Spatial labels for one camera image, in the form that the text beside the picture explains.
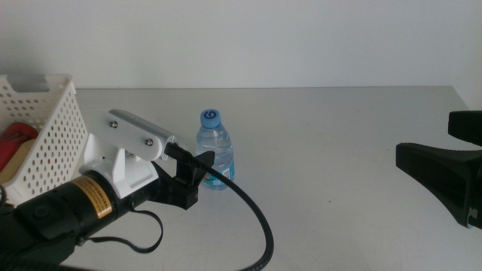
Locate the red soda can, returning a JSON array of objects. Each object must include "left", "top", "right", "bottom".
[{"left": 0, "top": 122, "right": 39, "bottom": 172}]

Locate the clear water bottle blue label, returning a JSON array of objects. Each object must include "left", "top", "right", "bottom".
[{"left": 194, "top": 108, "right": 236, "bottom": 191}]

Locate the yellow tea bottle green label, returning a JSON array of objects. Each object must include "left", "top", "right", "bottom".
[{"left": 0, "top": 139, "right": 38, "bottom": 185}]

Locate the thin black cable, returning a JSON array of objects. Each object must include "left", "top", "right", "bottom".
[{"left": 77, "top": 209, "right": 164, "bottom": 254}]

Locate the white perforated plastic basket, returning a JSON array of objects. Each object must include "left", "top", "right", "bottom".
[{"left": 0, "top": 74, "right": 89, "bottom": 206}]

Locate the thick braided black cable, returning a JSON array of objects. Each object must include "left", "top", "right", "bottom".
[{"left": 164, "top": 142, "right": 274, "bottom": 271}]

